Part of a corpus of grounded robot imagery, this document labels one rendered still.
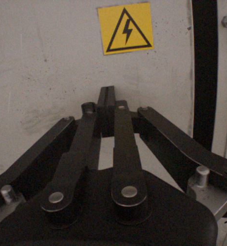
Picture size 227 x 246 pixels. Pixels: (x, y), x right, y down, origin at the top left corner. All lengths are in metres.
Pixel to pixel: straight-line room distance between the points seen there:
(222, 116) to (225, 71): 0.06
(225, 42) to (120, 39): 0.13
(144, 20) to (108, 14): 0.04
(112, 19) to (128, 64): 0.05
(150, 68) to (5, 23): 0.18
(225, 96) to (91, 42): 0.18
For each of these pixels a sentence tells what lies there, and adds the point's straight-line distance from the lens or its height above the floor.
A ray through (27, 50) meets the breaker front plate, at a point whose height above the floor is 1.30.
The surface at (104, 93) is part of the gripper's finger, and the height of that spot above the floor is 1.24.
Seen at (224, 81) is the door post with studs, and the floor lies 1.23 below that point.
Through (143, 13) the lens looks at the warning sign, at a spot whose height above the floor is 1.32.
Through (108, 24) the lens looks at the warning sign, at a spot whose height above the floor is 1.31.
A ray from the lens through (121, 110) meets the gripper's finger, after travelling 0.15.
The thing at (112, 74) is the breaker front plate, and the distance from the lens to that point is 0.22.
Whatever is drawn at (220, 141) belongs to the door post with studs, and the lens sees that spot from 0.31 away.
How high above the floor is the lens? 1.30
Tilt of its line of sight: 24 degrees down
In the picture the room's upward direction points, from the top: 8 degrees counter-clockwise
